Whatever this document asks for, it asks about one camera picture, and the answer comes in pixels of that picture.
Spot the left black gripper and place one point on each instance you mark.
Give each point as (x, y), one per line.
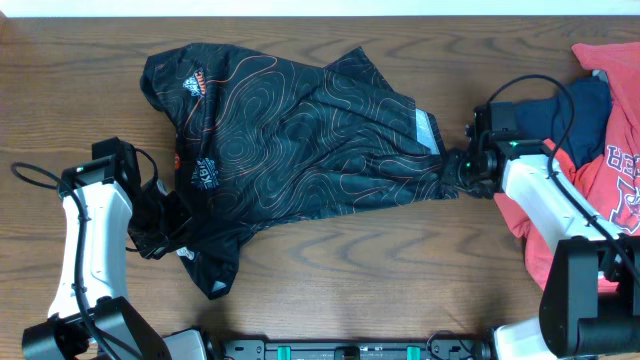
(151, 232)

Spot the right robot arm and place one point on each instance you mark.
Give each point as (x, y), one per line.
(590, 303)

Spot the red printed t-shirt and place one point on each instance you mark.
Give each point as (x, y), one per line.
(610, 182)

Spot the navy blue garment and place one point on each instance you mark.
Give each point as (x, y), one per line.
(548, 119)

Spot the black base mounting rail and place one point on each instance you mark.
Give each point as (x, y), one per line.
(437, 348)

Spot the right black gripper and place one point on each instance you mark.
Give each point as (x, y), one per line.
(449, 171)

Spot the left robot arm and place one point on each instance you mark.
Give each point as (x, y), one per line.
(92, 304)

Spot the black orange-patterned cycling jersey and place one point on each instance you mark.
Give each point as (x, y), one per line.
(262, 141)

